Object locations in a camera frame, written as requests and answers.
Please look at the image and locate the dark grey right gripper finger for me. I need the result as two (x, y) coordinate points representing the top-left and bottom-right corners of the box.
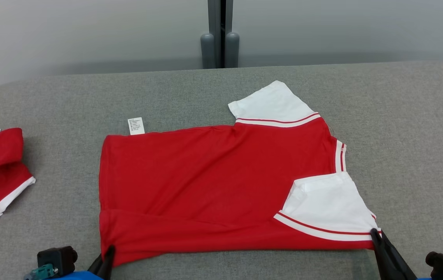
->
(370, 229), (401, 280)
(380, 230), (417, 280)

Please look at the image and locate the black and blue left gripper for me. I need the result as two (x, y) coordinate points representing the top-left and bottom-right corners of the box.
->
(52, 245), (116, 280)

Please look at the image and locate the red shirt with white sleeves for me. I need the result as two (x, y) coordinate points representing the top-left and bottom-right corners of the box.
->
(98, 80), (382, 268)

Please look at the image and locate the teal left camera connector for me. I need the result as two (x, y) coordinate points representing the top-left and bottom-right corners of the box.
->
(24, 264), (59, 280)

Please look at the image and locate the grey partition frame post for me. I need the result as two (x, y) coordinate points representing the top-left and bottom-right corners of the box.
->
(200, 0), (240, 69)

